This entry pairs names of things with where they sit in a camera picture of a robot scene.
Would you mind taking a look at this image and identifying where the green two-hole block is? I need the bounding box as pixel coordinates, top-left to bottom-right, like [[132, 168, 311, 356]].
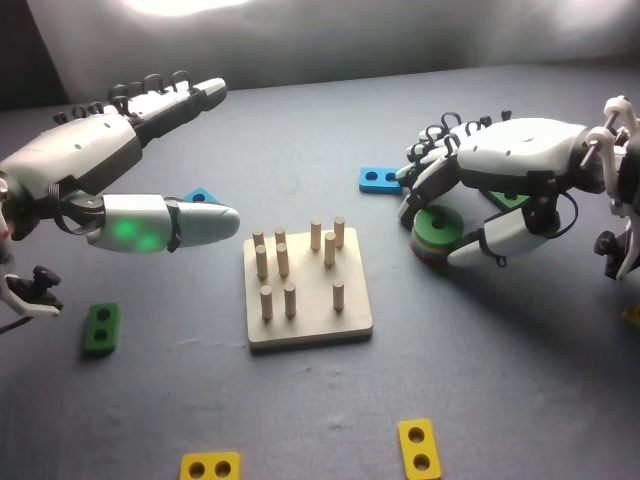
[[82, 302, 122, 359]]

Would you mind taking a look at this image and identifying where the white backdrop cloth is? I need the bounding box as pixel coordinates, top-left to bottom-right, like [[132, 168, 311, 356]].
[[24, 0, 640, 106]]

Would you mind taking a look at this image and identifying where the green round block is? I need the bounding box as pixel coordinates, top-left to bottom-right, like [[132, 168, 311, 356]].
[[409, 204, 465, 269]]

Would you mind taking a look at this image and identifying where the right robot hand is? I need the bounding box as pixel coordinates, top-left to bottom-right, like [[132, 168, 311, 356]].
[[396, 110, 591, 271]]

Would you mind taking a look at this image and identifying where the wooden peg board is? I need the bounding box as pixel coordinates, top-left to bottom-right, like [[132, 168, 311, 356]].
[[243, 215, 376, 355]]

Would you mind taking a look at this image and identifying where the blue two-hole block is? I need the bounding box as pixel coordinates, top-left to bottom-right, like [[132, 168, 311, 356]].
[[358, 167, 405, 196]]

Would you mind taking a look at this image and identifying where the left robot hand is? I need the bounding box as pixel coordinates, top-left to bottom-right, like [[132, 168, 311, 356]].
[[0, 69, 242, 256]]

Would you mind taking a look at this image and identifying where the grey table cloth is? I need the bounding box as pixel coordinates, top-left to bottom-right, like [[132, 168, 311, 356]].
[[0, 59, 640, 480]]

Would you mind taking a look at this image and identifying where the blue triangular block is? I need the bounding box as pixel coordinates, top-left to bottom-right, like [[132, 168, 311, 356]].
[[182, 187, 225, 206]]

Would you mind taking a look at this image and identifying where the yellow two-hole block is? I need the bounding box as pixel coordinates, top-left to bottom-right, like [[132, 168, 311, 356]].
[[397, 418, 443, 480], [179, 452, 241, 480]]

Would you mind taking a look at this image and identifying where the green four-hole square block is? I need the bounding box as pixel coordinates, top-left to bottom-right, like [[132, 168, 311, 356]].
[[487, 189, 531, 211]]

